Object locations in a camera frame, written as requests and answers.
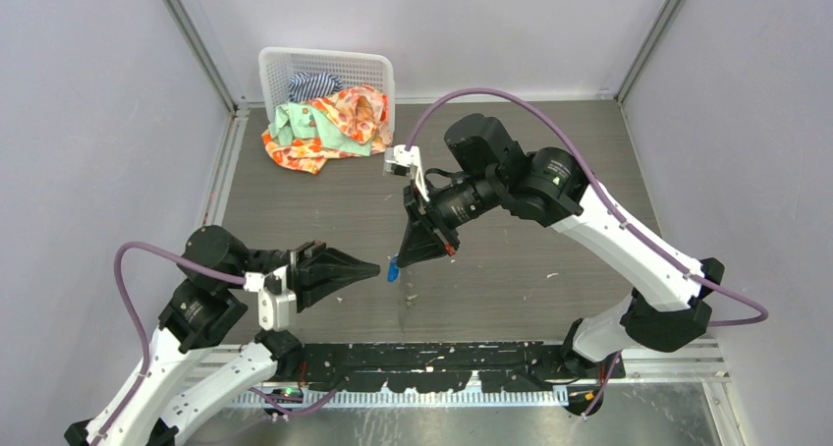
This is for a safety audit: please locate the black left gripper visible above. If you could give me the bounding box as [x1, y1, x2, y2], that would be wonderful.
[225, 237, 383, 308]

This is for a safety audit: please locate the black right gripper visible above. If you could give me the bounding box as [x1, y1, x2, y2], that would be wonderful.
[396, 169, 502, 266]

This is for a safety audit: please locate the blue key tag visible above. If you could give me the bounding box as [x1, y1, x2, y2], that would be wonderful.
[386, 254, 400, 283]

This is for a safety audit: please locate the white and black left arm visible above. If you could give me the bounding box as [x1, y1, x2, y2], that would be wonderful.
[64, 225, 380, 445]

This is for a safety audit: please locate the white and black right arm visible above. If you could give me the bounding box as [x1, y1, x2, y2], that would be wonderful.
[385, 114, 724, 378]

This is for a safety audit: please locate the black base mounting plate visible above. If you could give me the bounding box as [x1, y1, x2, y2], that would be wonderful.
[272, 341, 613, 394]

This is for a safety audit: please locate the orange floral cloth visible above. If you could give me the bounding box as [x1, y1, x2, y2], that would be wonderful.
[261, 85, 393, 175]

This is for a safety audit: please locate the mint green cloth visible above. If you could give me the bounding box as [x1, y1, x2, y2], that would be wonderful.
[267, 102, 372, 156]

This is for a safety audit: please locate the blue striped cloth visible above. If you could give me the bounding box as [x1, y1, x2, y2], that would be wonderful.
[288, 72, 344, 103]

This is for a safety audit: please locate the white plastic laundry basket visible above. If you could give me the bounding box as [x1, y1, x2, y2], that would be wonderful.
[257, 47, 396, 133]

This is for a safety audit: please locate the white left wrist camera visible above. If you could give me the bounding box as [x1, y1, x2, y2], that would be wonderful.
[243, 265, 297, 331]

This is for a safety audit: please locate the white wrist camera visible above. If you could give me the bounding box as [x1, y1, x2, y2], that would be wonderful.
[243, 265, 297, 331]
[383, 144, 430, 202]

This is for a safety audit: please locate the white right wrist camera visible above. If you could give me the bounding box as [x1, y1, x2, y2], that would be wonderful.
[383, 144, 430, 202]

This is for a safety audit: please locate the perforated cable duct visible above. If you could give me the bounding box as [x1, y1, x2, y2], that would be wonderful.
[227, 385, 569, 409]

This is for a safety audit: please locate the aluminium frame rail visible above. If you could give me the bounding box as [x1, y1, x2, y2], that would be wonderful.
[611, 339, 730, 383]

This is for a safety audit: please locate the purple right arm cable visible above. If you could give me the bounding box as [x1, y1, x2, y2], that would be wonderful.
[403, 87, 770, 328]

